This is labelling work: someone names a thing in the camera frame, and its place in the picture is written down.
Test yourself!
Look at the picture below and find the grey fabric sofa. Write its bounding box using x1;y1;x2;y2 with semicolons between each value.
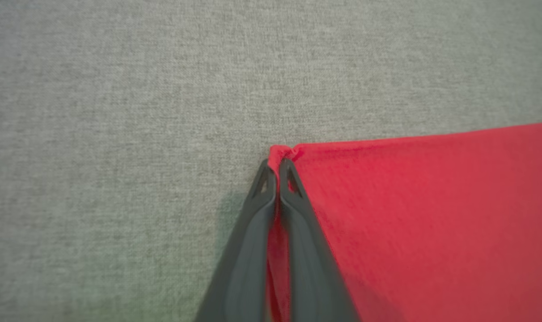
0;0;542;322

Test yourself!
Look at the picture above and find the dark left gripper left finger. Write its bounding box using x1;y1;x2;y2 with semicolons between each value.
194;159;279;322

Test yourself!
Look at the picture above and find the red jersey with white trim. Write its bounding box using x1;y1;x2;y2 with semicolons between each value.
264;120;542;322

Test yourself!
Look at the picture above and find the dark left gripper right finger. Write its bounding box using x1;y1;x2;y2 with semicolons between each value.
278;157;360;322

